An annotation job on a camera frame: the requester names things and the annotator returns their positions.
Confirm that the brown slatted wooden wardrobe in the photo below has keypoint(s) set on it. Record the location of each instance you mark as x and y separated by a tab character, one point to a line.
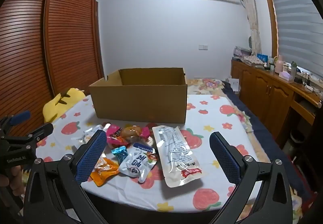
70	37

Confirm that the white blue snack pouch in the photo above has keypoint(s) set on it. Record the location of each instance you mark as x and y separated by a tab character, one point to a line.
136	163

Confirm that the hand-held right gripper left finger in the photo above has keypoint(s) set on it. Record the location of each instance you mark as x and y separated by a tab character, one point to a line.
90	158

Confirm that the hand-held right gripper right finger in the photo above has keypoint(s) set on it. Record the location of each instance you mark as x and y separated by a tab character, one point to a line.
224	156

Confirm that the blue carton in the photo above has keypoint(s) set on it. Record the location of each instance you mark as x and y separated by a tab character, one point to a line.
263	58

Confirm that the navy bedsheet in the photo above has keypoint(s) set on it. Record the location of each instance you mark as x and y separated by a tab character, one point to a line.
267	133

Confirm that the yellow plush toy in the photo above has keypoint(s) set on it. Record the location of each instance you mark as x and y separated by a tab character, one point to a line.
60	103

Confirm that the person's left hand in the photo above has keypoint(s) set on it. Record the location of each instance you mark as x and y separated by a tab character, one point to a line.
17	178

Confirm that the white wall switch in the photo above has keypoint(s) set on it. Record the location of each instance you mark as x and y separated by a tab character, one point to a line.
203	47

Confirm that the grey desk fan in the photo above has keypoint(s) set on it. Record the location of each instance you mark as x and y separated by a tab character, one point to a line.
251	43

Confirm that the grey waste bin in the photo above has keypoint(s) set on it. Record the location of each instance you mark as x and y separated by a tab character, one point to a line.
297	136

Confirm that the long white snack pouch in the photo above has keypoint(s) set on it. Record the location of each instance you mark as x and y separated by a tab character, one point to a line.
176	156

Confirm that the teal wrapped candy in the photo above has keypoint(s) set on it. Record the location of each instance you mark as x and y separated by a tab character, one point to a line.
119	154

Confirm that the pink thermos bottle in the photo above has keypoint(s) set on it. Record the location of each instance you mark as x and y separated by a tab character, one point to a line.
279	64

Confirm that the purple wrapped package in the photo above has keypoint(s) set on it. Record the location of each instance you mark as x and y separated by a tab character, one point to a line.
242	52

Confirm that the pink snack packet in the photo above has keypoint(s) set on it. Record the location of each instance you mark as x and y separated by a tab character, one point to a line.
114	135

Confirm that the silver clear snack packet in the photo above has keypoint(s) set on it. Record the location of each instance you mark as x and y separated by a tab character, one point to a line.
87	134

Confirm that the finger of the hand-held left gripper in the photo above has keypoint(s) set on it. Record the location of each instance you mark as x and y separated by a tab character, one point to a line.
21	116
41	130

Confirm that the cream floral curtain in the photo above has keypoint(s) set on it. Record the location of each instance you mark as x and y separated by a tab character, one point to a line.
252	19

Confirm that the pink tissue box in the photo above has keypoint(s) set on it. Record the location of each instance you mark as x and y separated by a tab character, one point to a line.
286	75

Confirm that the brown cardboard box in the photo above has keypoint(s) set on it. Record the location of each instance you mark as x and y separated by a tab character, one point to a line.
138	103

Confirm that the white power strip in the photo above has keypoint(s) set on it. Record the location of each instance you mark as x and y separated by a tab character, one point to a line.
306	79

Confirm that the white window blind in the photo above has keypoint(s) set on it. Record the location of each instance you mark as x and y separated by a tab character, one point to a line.
295	17

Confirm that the wooden window frame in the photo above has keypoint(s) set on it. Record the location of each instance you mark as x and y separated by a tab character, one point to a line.
270	12

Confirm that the white paper bag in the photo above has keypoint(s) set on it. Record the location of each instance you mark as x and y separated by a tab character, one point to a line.
234	85

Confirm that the wooden sideboard cabinet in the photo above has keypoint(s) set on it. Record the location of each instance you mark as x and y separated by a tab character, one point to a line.
265	88

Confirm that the orange snack packet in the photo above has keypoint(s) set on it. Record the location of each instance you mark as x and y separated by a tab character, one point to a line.
106	169

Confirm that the strawberry print cloth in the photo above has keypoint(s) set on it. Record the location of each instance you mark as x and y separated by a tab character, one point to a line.
214	118

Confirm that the floral patterned box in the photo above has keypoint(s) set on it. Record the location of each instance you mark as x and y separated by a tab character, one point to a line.
252	60

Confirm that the green bottle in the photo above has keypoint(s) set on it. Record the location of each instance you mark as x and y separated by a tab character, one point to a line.
294	67

